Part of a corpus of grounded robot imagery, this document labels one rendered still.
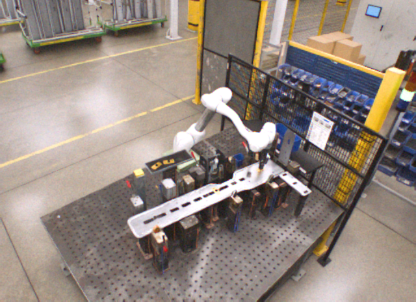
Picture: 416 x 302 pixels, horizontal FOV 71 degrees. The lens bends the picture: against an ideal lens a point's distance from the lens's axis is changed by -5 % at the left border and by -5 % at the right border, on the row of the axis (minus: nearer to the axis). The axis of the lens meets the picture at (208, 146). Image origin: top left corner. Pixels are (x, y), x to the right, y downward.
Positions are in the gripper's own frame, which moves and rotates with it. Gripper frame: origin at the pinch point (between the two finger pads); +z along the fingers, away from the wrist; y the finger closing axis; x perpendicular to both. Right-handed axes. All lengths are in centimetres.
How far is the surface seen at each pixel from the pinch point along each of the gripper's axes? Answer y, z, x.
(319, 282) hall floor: 77, 107, 32
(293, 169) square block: 16.0, 2.6, 23.6
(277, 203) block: 22.7, 29.1, 5.5
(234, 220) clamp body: 21, 24, -42
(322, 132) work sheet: 13, -23, 55
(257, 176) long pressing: 3.6, 6.5, -6.7
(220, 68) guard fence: -234, 23, 130
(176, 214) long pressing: 5, 6, -85
